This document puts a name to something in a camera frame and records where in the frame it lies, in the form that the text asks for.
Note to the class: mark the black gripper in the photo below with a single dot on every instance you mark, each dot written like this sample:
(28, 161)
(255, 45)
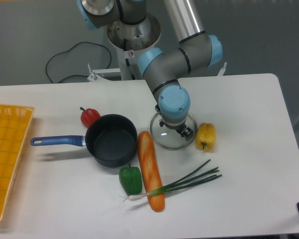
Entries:
(180, 127)

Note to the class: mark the yellow bell pepper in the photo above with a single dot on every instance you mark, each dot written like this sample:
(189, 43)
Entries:
(206, 137)

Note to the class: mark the glass lid blue knob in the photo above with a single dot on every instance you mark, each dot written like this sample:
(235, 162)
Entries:
(171, 139)

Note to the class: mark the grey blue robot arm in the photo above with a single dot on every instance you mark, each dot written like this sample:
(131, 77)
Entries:
(172, 99)

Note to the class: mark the green spring onion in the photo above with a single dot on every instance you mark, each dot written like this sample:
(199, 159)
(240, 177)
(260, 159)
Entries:
(188, 181)

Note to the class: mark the baguette bread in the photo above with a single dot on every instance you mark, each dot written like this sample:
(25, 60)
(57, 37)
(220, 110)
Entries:
(149, 170)

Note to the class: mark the green bell pepper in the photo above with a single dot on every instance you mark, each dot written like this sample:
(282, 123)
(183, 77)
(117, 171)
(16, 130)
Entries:
(131, 180)

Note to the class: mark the red bell pepper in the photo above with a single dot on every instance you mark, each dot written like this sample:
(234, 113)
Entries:
(88, 116)

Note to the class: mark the yellow woven basket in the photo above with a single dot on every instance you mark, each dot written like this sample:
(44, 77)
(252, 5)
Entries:
(15, 121)

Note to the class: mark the dark saucepan blue handle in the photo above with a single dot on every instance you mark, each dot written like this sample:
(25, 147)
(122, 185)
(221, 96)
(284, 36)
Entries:
(111, 140)

